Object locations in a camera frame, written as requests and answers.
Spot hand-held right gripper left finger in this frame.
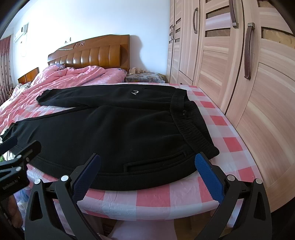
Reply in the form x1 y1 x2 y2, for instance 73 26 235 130
24 152 102 240

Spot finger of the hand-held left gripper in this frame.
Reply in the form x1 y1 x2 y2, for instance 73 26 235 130
0 136 19 151
0 140 42 172

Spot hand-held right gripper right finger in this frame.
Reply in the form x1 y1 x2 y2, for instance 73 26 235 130
195 152 272 240

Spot black pants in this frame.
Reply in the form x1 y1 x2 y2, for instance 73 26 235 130
2 84 220 191

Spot pink checkered bed sheet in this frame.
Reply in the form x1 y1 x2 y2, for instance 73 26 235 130
0 82 263 233

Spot floral pillow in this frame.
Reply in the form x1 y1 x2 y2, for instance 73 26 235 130
0 82 32 104

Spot brown wooden bedside cabinet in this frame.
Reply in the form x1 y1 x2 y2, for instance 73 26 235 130
18 67 40 84

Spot red patterned curtain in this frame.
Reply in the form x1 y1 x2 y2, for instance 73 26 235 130
0 36 13 107

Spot pink quilt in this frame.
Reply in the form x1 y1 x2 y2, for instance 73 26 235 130
0 65 127 136

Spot light wooden wardrobe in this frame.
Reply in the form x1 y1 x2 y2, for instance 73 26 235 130
166 0 295 213

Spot white air conditioner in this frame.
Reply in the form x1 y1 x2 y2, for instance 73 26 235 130
13 23 30 43

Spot wooden bed headboard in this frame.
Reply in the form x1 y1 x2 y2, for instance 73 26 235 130
47 35 131 74

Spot nightstand with floral cloth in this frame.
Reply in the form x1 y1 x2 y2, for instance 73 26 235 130
124 72 169 83

